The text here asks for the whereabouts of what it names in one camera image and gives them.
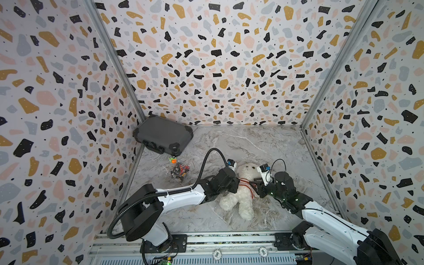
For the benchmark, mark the red white striped sweater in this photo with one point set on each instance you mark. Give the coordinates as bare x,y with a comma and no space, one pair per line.
246,183

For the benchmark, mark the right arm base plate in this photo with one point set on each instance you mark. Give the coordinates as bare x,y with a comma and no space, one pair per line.
295,239

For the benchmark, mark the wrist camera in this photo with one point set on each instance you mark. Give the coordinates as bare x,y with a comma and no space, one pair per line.
231,164
265,172

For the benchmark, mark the white teddy bear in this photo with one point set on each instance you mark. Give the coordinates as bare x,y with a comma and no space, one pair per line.
243,196

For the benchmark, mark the clear bag of small toys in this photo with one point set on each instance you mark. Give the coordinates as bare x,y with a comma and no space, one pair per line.
179,170

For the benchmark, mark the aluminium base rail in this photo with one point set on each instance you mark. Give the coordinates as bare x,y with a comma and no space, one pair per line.
212,248

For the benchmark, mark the dark grey hard case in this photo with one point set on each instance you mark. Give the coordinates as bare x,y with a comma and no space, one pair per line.
162,135

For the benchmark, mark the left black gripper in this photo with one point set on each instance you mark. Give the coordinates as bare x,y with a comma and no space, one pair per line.
234,179

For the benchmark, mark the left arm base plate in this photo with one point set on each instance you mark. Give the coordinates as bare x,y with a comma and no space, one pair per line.
176,243

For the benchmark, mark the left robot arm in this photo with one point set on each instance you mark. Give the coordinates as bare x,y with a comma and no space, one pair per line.
137,218

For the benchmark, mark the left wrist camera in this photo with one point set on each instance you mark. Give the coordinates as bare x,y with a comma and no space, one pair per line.
231,164

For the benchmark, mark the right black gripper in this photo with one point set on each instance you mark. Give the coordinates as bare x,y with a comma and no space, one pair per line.
261,189

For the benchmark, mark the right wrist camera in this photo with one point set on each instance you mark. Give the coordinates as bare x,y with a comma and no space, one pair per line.
265,172

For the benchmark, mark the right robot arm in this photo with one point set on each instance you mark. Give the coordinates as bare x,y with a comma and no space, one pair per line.
323,230

